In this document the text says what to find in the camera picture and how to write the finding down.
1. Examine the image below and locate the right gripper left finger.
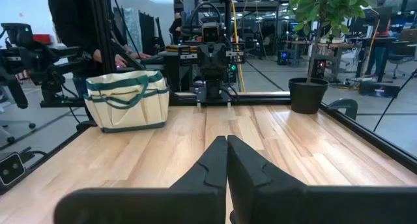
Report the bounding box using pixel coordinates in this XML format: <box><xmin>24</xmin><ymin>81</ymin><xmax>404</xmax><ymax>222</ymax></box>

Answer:
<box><xmin>53</xmin><ymin>135</ymin><xmax>228</xmax><ymax>224</ymax></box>

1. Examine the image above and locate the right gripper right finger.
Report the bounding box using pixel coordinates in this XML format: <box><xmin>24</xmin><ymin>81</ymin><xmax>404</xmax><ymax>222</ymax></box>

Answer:
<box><xmin>227</xmin><ymin>134</ymin><xmax>417</xmax><ymax>224</ymax></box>

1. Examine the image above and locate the cream green gardening bag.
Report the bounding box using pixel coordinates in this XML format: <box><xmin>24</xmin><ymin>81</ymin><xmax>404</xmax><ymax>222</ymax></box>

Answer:
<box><xmin>83</xmin><ymin>70</ymin><xmax>171</xmax><ymax>134</ymax></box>

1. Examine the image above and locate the person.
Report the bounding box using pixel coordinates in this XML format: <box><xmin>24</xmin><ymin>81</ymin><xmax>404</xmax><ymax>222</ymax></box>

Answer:
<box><xmin>168</xmin><ymin>12</ymin><xmax>184</xmax><ymax>45</ymax></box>
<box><xmin>364</xmin><ymin>5</ymin><xmax>394</xmax><ymax>77</ymax></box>
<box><xmin>44</xmin><ymin>0</ymin><xmax>154</xmax><ymax>100</ymax></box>

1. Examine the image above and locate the computer with blue light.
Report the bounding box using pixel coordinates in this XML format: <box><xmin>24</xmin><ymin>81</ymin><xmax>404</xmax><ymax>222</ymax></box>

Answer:
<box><xmin>276</xmin><ymin>49</ymin><xmax>291</xmax><ymax>66</ymax></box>

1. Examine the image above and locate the black plant pot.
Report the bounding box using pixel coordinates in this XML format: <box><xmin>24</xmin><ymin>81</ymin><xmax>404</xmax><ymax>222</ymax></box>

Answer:
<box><xmin>288</xmin><ymin>77</ymin><xmax>330</xmax><ymax>115</ymax></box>

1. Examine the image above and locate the computer with red light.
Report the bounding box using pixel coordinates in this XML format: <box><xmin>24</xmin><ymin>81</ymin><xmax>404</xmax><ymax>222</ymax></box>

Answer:
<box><xmin>310</xmin><ymin>58</ymin><xmax>328</xmax><ymax>80</ymax></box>

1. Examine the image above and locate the green leafy plant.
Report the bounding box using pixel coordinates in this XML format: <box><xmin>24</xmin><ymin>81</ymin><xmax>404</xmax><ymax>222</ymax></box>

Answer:
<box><xmin>280</xmin><ymin>0</ymin><xmax>379</xmax><ymax>85</ymax></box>

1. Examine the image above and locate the dark grey curved armrest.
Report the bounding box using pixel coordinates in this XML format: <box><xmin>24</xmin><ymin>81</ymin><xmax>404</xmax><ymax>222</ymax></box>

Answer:
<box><xmin>327</xmin><ymin>98</ymin><xmax>359</xmax><ymax>121</ymax></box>

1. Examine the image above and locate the black floor box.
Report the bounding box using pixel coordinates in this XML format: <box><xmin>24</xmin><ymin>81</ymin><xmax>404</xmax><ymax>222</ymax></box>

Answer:
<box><xmin>358</xmin><ymin>81</ymin><xmax>402</xmax><ymax>99</ymax></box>

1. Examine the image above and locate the red box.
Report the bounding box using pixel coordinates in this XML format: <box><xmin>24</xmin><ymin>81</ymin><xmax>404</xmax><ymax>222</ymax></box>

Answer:
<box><xmin>32</xmin><ymin>34</ymin><xmax>53</xmax><ymax>45</ymax></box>

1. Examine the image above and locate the grey office chair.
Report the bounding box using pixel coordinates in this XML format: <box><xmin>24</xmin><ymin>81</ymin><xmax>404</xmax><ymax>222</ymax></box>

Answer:
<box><xmin>387</xmin><ymin>28</ymin><xmax>417</xmax><ymax>80</ymax></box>

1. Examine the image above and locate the yellow cable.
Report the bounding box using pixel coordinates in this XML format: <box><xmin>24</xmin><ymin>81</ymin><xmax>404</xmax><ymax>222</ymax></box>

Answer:
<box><xmin>229</xmin><ymin>0</ymin><xmax>248</xmax><ymax>94</ymax></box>

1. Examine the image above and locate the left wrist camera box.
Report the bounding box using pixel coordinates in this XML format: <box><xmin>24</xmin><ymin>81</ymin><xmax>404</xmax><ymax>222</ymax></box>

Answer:
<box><xmin>201</xmin><ymin>21</ymin><xmax>221</xmax><ymax>44</ymax></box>

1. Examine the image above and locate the black aluminium table frame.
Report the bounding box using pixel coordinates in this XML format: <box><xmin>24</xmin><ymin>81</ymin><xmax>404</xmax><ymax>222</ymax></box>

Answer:
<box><xmin>0</xmin><ymin>91</ymin><xmax>417</xmax><ymax>196</ymax></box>

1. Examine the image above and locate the small black stereo camera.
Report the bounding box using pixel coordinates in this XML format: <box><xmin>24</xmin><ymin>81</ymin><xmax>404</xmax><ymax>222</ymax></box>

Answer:
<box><xmin>0</xmin><ymin>152</ymin><xmax>27</xmax><ymax>186</ymax></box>

